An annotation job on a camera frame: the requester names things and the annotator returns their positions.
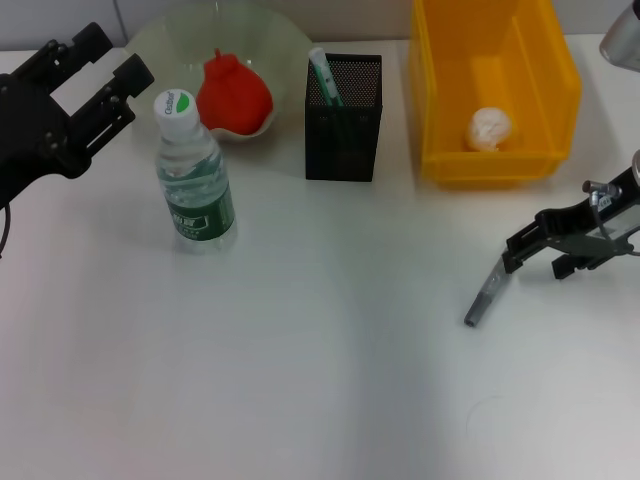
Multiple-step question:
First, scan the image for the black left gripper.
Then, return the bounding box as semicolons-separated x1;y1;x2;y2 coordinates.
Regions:
0;22;155;206

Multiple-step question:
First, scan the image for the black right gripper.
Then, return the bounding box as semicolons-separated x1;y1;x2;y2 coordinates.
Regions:
503;164;640;281

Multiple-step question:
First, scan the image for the grey pen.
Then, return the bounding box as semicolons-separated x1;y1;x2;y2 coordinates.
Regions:
463;249;512;329

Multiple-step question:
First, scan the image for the white paper ball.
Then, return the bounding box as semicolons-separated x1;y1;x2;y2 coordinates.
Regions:
465;106;515;152

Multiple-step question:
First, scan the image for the red-orange fruit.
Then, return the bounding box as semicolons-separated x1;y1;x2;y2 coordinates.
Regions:
196;48;275;136

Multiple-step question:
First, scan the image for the clear green-label water bottle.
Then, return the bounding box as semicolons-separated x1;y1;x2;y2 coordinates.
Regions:
153;88;237;255

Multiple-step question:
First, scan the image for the green utility knife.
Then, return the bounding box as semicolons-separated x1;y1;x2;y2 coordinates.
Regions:
308;47;346;151

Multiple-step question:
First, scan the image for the pale green glass fruit plate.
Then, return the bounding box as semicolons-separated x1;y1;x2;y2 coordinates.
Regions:
124;0;309;144

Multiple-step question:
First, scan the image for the black mesh pen holder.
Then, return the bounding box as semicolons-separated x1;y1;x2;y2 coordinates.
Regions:
303;51;385;183

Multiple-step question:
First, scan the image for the yellow plastic bin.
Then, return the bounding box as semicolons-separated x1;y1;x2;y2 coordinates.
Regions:
408;0;584;191

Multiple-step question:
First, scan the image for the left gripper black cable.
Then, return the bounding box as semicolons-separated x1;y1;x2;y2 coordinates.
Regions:
0;202;12;259

